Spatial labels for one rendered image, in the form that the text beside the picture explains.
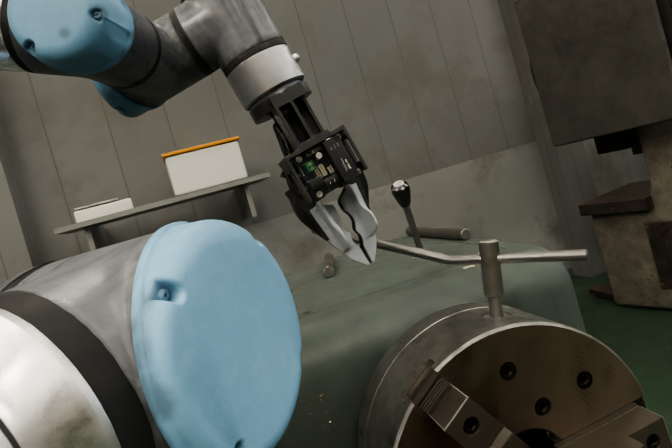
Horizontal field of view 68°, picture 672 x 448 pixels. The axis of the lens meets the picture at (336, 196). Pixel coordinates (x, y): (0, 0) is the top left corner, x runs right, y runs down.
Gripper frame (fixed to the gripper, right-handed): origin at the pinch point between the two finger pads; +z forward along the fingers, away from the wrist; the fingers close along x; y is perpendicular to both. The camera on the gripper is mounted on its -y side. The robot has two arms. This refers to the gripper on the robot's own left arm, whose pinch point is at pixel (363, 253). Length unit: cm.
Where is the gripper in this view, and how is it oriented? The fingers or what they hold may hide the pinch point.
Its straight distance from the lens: 58.8
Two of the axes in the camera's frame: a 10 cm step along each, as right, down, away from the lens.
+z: 5.0, 8.6, 0.7
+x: 8.4, -5.0, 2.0
